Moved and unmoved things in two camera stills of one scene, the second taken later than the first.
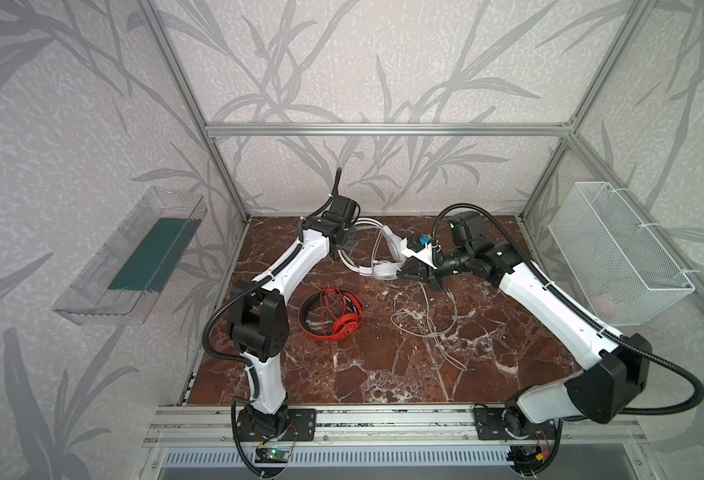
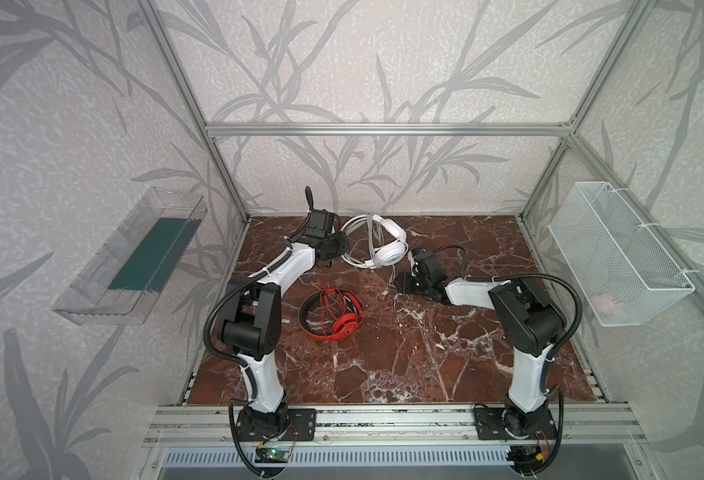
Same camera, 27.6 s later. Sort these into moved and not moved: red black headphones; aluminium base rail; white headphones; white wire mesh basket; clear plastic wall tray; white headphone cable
Moved: white headphone cable; white headphones
Not moved: clear plastic wall tray; aluminium base rail; white wire mesh basket; red black headphones
